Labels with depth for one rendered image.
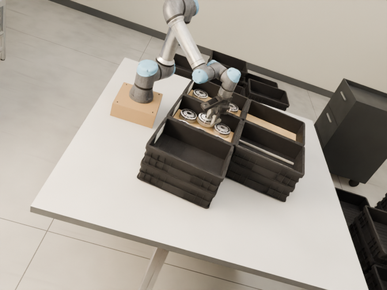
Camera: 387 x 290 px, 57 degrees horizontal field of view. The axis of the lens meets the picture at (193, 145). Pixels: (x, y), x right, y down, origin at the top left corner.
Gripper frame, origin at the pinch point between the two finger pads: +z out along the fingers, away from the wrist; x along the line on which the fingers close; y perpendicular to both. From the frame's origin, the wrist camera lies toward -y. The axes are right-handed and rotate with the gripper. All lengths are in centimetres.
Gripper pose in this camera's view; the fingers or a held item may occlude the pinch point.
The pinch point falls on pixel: (208, 122)
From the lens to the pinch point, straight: 210.1
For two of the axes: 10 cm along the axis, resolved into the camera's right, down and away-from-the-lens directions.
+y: 8.3, -0.8, 5.5
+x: -4.6, -6.8, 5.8
